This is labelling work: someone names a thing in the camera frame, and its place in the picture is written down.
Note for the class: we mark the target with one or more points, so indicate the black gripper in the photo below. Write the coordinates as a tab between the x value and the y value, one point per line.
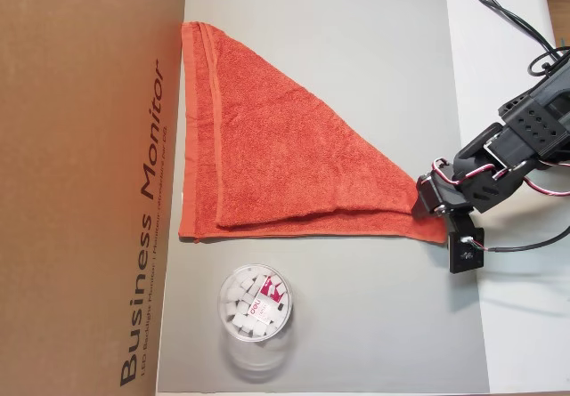
431	197

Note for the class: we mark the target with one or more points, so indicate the orange terry towel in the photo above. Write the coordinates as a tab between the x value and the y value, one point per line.
276	147

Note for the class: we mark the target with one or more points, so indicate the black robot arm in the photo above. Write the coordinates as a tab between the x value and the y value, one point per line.
530	120

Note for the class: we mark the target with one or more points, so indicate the grey table mat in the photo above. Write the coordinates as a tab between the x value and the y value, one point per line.
356	302

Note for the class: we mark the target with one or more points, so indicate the red white paper label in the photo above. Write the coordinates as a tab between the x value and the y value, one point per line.
271	293

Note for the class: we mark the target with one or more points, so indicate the clear plastic jar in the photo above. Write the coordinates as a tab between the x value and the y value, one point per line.
256	302

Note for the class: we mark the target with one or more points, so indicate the white eraser cubes heap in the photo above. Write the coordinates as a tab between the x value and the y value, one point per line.
236	311

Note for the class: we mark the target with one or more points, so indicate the brown cardboard monitor box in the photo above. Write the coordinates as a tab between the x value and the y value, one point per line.
80	169

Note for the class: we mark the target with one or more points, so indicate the black wrist camera board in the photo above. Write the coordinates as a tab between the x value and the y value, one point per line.
465	258

